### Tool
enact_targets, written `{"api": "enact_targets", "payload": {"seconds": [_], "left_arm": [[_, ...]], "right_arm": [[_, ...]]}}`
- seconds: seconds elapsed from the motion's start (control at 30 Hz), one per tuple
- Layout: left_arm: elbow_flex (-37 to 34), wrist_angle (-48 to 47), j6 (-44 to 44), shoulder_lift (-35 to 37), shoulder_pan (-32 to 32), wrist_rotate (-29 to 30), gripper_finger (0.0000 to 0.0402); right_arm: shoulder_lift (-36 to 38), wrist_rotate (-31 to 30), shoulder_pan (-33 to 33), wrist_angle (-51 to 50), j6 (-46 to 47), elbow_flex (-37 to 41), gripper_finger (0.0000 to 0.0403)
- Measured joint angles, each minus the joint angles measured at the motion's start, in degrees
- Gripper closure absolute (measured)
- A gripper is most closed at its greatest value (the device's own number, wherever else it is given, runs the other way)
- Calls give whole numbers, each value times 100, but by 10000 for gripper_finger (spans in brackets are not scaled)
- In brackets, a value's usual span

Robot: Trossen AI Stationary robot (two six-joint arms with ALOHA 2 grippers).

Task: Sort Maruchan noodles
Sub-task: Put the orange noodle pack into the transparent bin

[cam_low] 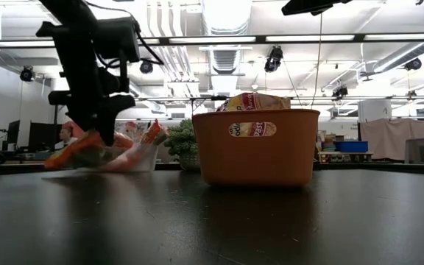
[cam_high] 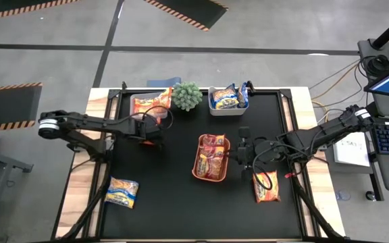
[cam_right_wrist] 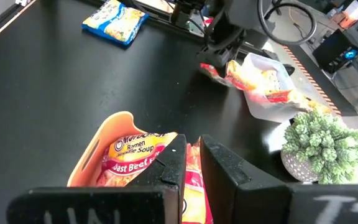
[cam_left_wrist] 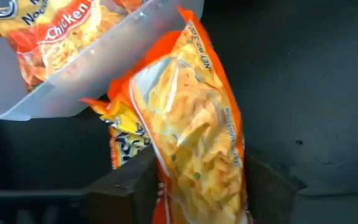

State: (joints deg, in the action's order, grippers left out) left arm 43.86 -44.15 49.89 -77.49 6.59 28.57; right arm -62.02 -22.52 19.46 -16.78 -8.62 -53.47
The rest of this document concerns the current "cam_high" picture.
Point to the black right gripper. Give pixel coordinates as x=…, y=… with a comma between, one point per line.
x=262, y=152

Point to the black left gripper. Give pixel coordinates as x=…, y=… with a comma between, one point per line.
x=144, y=130

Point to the pink Maruchan noodle pack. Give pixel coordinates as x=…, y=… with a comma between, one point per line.
x=213, y=139
x=209, y=167
x=217, y=150

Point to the blue Maruchan noodle pack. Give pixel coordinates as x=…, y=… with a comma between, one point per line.
x=122, y=193
x=244, y=94
x=227, y=105
x=223, y=92

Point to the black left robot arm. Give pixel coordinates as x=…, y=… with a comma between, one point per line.
x=96, y=123

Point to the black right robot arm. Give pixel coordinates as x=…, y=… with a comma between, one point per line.
x=316, y=133

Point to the clear plastic bin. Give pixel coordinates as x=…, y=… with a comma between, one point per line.
x=133, y=101

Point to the orange plastic bin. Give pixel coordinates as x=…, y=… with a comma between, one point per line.
x=211, y=180

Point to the white plastic bin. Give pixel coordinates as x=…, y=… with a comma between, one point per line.
x=228, y=112

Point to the green artificial succulent plant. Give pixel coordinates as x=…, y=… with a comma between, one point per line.
x=186, y=96

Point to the small red tag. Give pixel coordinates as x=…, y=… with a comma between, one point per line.
x=289, y=175

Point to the black table mat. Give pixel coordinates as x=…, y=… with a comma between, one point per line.
x=181, y=219

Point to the white paper sheet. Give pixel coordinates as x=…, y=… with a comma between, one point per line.
x=351, y=152

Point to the black hazard-striped floor mat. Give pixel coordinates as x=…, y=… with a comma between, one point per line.
x=5, y=101
x=191, y=10
x=12, y=6

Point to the black caster wheel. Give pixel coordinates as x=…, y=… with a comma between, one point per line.
x=370, y=195

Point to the grey equipment base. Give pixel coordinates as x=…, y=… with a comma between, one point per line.
x=366, y=50

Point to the black metal rig frame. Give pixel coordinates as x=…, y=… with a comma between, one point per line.
x=114, y=94

